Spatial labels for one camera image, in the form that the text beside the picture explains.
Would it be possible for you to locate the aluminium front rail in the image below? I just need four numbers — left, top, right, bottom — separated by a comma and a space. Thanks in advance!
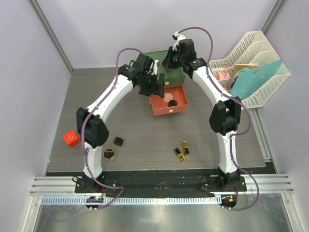
30, 174, 294, 205

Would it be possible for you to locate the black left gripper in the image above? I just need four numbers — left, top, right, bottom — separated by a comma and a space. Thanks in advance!
138, 72, 164, 98

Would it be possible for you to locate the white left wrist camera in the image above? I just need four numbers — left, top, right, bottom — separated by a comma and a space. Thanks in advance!
152, 59, 160, 75

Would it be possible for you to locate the gold round compact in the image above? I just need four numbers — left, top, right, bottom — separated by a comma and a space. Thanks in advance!
102, 149, 115, 161

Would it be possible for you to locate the teal plastic folder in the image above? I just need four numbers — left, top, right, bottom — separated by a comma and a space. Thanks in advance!
230, 59, 283, 101

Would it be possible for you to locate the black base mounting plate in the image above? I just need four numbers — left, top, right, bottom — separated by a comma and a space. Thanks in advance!
74, 175, 247, 194

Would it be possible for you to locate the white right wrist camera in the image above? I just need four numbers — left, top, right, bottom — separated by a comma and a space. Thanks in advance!
172, 31, 186, 51

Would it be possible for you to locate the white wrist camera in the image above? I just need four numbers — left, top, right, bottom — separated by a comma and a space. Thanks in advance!
172, 31, 186, 51
152, 59, 160, 75

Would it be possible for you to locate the pink round compact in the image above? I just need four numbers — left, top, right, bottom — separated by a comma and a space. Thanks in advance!
163, 93, 174, 102

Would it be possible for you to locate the green drawer cabinet shell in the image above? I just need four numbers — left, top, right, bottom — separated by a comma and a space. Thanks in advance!
146, 50, 185, 77

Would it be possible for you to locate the black square bottle cap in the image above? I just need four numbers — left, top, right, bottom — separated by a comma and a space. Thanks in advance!
113, 137, 124, 146

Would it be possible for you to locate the gold black lipstick left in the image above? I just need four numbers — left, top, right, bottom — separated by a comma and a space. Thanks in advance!
174, 148, 186, 162

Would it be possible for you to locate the gold black lipstick right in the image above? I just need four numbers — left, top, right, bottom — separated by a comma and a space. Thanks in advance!
182, 141, 190, 156

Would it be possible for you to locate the green top drawer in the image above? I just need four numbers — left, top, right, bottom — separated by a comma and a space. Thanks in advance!
164, 76, 185, 87

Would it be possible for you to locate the red cube block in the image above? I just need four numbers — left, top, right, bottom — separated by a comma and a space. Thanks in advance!
63, 130, 81, 147

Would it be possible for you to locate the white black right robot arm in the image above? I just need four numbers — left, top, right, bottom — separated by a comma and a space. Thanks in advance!
163, 37, 241, 191

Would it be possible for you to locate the amber small jar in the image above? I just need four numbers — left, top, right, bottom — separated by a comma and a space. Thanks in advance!
168, 100, 178, 107

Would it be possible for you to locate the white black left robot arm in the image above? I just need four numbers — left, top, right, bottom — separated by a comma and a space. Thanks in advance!
76, 54, 164, 193

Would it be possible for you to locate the red drawer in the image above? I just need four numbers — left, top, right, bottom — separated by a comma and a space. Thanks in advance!
150, 85, 189, 116

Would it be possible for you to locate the brown illustrated book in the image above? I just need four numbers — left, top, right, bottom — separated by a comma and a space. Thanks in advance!
227, 64, 259, 90

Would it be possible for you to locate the pink sticky note pad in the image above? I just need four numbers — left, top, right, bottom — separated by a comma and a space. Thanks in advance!
218, 72, 230, 80

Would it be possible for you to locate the gold black lipstick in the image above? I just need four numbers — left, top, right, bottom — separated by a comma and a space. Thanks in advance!
182, 141, 190, 156
174, 148, 186, 162

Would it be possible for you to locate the cream perforated file organizer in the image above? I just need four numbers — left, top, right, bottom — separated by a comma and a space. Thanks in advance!
210, 31, 291, 109

